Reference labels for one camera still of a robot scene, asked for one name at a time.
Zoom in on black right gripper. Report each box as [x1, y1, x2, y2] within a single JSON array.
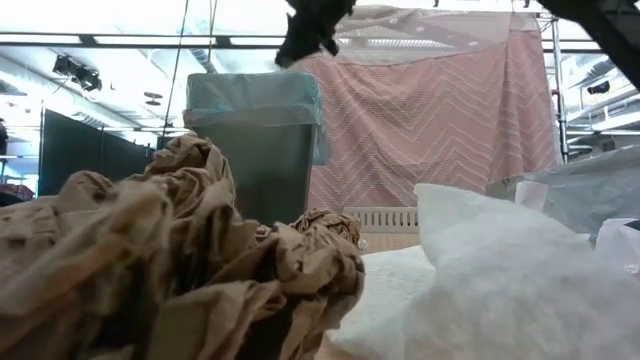
[[273, 0, 357, 69]]

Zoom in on blue plastic trash bag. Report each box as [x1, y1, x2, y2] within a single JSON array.
[[182, 69, 334, 167]]

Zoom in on grey plastic trash bin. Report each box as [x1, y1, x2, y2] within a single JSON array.
[[189, 122, 321, 227]]

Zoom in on small brown paper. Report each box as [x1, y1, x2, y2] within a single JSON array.
[[289, 208, 364, 246]]

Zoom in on white slotted cable duct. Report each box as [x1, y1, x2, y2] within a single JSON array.
[[343, 206, 420, 235]]

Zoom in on white printed plastic wrapper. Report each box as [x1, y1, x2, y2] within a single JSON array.
[[514, 179, 551, 212]]

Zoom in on large brown paper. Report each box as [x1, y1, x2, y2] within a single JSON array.
[[0, 132, 366, 360]]

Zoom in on white fluffy padding sheet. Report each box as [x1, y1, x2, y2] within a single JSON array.
[[327, 182, 640, 360]]

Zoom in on grey plastic trash bag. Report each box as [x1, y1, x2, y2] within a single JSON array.
[[487, 144, 640, 246]]

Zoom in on white plastic bag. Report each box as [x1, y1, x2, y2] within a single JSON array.
[[593, 217, 640, 281]]

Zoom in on pink zigzag blanket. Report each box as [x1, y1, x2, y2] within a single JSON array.
[[289, 5, 561, 214]]

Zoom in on black ceiling light fixture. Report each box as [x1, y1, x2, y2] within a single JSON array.
[[51, 53, 104, 94]]

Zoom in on black partition panels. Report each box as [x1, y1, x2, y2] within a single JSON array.
[[38, 108, 161, 197]]

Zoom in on metal wire rack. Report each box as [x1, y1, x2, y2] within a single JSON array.
[[537, 10, 571, 165]]

